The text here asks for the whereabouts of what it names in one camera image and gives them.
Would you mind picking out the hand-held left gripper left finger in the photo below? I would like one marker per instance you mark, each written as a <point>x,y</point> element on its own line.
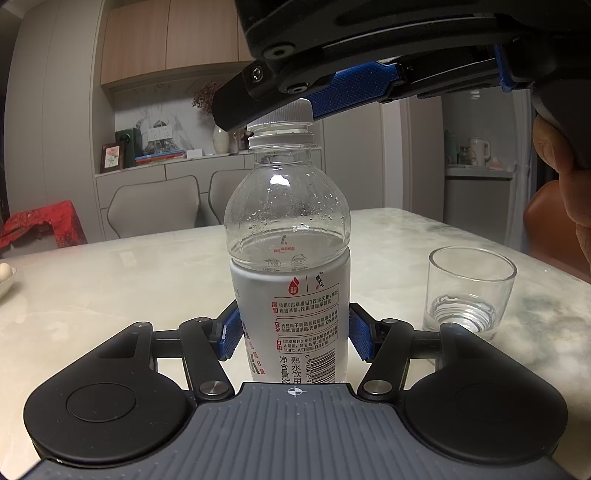
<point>229,336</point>

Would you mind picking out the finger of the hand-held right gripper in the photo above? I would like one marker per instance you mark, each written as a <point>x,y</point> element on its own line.
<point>235,104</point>
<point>351,90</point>

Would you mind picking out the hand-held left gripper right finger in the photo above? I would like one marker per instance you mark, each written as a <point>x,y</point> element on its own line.
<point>361,336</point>

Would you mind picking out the white bottle cap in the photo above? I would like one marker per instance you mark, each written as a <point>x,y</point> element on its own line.
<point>288,115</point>

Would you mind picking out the clear drinking glass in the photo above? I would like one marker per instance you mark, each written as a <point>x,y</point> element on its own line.
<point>468,286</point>

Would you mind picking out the clear plastic water bottle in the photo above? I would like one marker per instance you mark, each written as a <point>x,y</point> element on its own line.
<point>286,221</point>

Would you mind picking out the person's right hand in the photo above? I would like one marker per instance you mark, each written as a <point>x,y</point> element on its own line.
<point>575,198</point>

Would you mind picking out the dried flower bunch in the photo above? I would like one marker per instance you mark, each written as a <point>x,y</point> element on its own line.
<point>205,99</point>

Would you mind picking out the white vase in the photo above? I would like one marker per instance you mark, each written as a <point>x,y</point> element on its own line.
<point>220,141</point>

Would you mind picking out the beige dining chair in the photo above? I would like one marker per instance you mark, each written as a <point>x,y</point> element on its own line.
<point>154,207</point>
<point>226,194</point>

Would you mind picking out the stack of books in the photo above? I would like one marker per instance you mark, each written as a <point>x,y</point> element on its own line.
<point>161,157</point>

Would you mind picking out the white sideboard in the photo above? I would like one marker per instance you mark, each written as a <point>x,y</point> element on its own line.
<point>152,173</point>

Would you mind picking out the green box appliance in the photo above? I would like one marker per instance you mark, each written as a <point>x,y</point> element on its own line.
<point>130,146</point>

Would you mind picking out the framed flower picture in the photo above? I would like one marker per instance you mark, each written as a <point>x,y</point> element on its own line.
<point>112,158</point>

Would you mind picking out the white electric kettle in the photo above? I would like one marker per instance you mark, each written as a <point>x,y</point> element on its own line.
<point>479,151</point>

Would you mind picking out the red cloth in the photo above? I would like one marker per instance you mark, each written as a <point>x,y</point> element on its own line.
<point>41,226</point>

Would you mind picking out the white plate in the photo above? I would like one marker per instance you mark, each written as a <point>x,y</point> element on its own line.
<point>4,284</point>

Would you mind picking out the wall socket panel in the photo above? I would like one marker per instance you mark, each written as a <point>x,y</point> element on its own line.
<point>159,134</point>

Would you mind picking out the wooden wall cabinet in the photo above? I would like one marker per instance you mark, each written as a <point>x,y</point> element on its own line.
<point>171,37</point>

